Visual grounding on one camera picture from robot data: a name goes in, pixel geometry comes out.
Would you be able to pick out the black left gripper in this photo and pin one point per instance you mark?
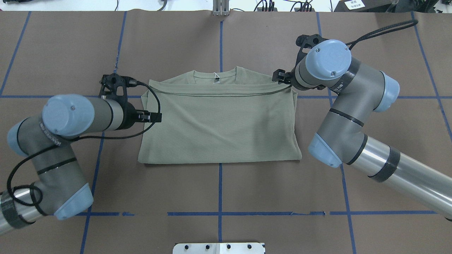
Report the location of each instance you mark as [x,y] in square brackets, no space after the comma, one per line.
[130,115]

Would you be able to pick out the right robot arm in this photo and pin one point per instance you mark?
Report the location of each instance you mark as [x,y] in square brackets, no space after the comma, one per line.
[361,90]

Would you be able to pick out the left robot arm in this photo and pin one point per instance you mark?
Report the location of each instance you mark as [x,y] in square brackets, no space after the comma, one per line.
[49,180]

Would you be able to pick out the green long-sleeve shirt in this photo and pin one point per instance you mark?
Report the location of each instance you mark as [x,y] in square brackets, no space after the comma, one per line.
[229,117]

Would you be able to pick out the white central column base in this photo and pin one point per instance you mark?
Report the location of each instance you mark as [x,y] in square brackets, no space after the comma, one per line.
[220,248]

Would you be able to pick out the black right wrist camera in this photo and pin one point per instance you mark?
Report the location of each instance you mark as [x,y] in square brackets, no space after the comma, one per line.
[307,42]

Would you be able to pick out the aluminium frame post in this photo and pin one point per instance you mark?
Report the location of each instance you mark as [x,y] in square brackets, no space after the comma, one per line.
[221,8]

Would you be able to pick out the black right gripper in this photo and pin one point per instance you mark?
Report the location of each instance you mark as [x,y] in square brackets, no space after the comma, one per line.
[291,77]

